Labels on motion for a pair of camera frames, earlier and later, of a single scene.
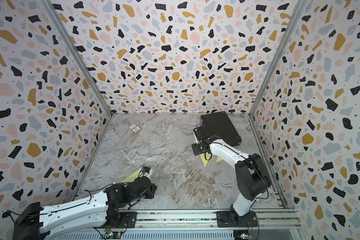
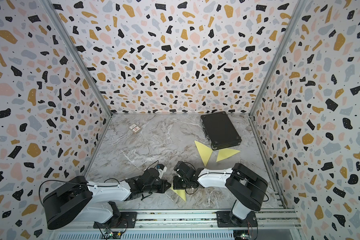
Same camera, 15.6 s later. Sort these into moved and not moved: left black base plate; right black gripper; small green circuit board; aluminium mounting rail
Moved: right black gripper
Not moved: aluminium mounting rail; left black base plate; small green circuit board
